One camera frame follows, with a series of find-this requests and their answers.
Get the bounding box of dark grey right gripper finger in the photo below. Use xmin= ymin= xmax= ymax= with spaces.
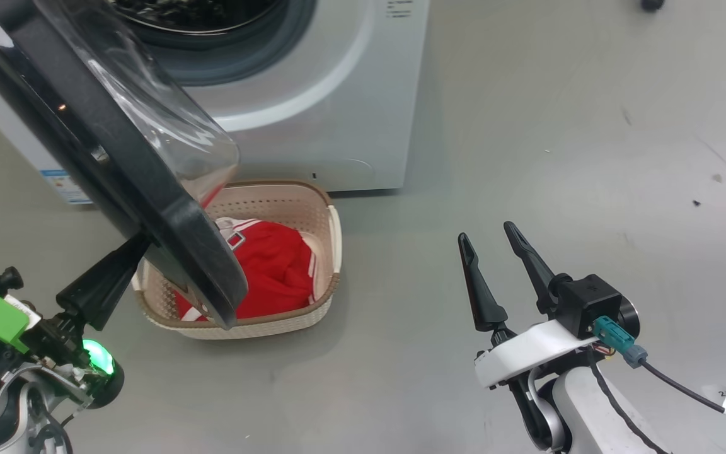
xmin=458 ymin=233 xmax=509 ymax=333
xmin=504 ymin=221 xmax=556 ymax=314

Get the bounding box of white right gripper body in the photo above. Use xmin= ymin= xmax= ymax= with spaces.
xmin=475 ymin=318 xmax=603 ymax=388

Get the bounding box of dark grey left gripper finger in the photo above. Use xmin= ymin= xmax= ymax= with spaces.
xmin=55 ymin=232 xmax=153 ymax=332

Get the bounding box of grey washer door glass bowl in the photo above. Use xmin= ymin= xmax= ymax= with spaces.
xmin=0 ymin=0 xmax=249 ymax=330

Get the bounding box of red white striped garment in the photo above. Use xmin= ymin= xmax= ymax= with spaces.
xmin=174 ymin=218 xmax=318 ymax=322

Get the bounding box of cream laundry basket brown rim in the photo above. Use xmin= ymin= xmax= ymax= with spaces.
xmin=131 ymin=180 xmax=343 ymax=341

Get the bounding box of white front-load washing machine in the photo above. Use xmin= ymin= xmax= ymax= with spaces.
xmin=0 ymin=0 xmax=432 ymax=206

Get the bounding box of grey rubber door gasket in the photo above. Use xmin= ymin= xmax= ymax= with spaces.
xmin=136 ymin=0 xmax=318 ymax=87

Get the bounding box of blue energy label sticker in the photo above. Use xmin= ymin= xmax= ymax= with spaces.
xmin=40 ymin=167 xmax=93 ymax=204

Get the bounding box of perforated steel washer drum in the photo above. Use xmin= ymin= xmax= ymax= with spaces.
xmin=108 ymin=0 xmax=285 ymax=35

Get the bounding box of black right camera cable teal plug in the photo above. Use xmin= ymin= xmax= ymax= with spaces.
xmin=593 ymin=315 xmax=726 ymax=434

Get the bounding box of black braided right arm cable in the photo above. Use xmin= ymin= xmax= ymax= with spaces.
xmin=587 ymin=350 xmax=669 ymax=454

